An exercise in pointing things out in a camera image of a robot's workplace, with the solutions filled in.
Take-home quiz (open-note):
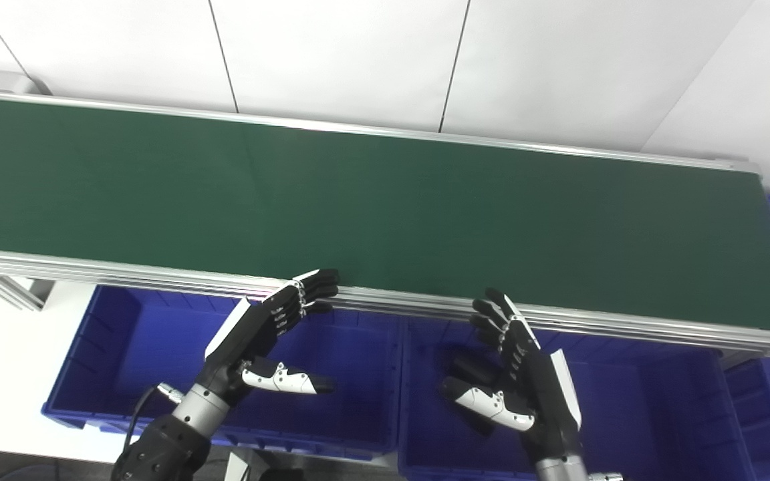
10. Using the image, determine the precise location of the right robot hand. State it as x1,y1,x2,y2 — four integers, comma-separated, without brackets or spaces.
442,288,583,463

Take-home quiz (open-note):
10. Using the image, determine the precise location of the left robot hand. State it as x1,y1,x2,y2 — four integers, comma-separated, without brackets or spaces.
197,269,340,406

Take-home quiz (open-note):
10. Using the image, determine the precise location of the black packet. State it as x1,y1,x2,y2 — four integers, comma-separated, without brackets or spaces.
451,354,501,438

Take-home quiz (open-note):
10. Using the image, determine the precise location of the grey robot body part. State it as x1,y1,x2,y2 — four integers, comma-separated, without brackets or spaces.
223,448,307,481

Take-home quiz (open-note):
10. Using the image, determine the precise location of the green conveyor belt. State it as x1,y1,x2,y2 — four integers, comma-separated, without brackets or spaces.
0,69,770,356

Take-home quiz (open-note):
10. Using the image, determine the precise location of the aluminium conveyor support leg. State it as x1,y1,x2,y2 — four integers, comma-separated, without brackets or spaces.
0,271,56,312

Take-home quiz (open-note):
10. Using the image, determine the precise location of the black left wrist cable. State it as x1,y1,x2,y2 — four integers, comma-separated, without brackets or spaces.
124,383,185,450

